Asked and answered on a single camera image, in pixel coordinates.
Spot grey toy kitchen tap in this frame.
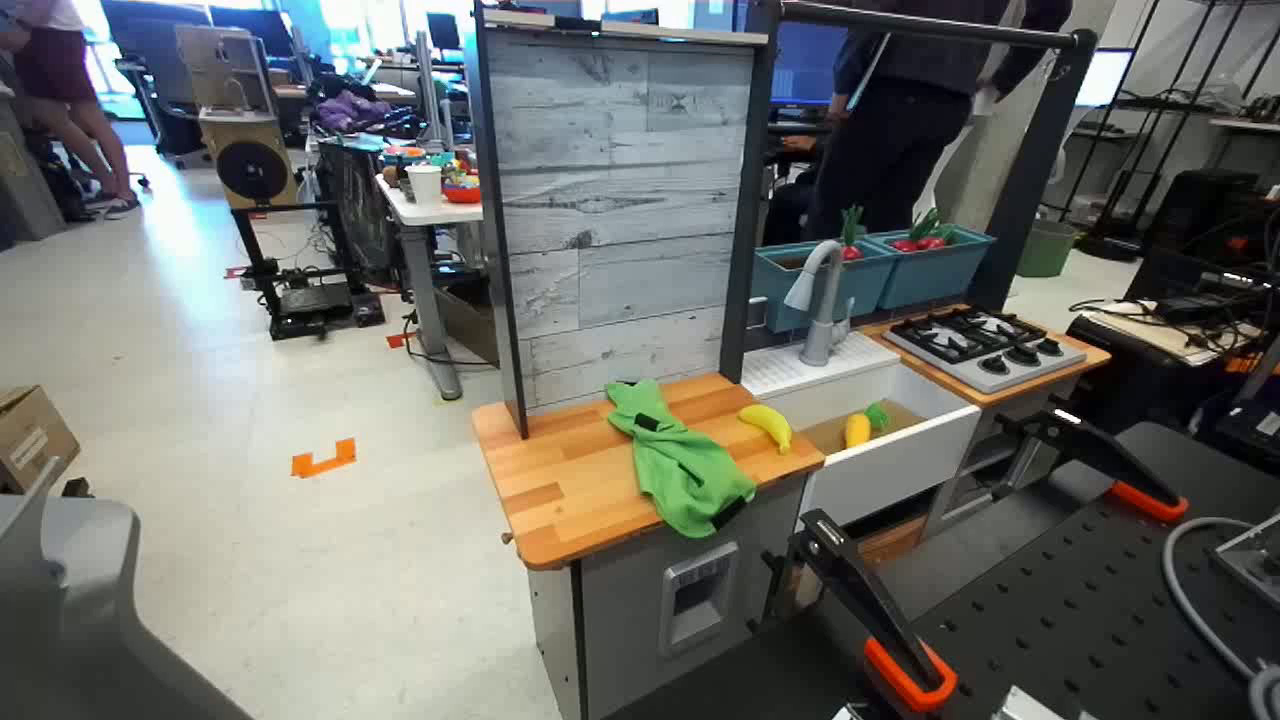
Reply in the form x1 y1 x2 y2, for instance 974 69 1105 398
780 236 861 372

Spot green cloth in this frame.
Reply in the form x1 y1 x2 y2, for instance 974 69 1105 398
598 375 760 542

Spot yellow toy banana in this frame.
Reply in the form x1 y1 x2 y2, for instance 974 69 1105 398
737 398 797 456

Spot wooden countertop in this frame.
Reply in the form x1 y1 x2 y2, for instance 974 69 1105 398
466 372 829 577

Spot grey wood backsplash panel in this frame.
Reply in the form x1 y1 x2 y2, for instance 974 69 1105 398
477 14 775 421

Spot yellow toy vegetable green stem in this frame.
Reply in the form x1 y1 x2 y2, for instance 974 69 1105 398
841 398 894 450

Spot long teal plastic bin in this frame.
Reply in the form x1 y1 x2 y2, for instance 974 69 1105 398
752 236 900 336

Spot red toy vegetable green leaves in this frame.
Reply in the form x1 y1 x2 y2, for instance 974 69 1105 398
889 206 958 260
835 200 871 268

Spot red bowl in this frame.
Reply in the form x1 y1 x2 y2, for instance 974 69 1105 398
434 151 489 206

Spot grey toy kitchen cabinet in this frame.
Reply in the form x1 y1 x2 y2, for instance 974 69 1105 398
524 471 812 720

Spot white table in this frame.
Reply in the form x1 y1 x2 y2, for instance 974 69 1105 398
371 162 493 402

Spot white toy kitchen sink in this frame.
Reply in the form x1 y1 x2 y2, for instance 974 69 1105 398
741 331 985 532

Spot white cup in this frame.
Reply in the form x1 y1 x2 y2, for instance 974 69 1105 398
402 155 446 206

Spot wooden stove counter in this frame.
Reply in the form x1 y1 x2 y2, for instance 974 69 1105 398
857 299 1115 413

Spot short teal plastic bin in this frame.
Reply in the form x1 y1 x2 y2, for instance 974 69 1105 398
871 223 1001 314

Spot blue lit monitor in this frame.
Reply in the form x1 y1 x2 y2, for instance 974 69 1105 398
773 14 850 113

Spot black equipment cart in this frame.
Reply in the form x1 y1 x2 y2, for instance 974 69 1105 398
228 137 390 345

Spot grey toy stove hob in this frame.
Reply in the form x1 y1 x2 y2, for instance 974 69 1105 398
884 303 1090 397

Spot person in dark clothes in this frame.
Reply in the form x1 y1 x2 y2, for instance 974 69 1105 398
797 0 1075 243

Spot green bucket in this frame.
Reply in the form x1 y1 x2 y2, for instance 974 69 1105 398
1017 214 1081 279

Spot beige box black disc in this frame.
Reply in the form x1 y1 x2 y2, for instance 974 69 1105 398
197 105 311 214

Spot cluttered desk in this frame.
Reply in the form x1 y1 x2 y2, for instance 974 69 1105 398
1064 290 1280 379

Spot white lit monitor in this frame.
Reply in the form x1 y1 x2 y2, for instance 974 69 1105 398
1073 44 1134 113

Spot dark office chair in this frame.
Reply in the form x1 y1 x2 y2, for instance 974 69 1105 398
94 0 214 155

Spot cardboard box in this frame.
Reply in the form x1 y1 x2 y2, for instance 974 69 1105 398
0 379 82 500

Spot grey plastic housing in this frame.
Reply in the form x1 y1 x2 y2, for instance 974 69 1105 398
0 491 250 720

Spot person in red shorts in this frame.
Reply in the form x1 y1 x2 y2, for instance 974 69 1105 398
0 0 147 214

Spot silver metal box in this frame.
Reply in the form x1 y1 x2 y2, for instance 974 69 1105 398
1210 508 1280 610

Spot black metal kitchen frame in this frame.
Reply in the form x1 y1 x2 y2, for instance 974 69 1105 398
466 0 1105 442

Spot black clamp orange handle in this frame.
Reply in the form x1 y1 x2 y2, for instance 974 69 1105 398
780 508 963 720
1017 402 1195 527

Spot grey cable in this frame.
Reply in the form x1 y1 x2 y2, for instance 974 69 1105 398
1156 510 1280 720

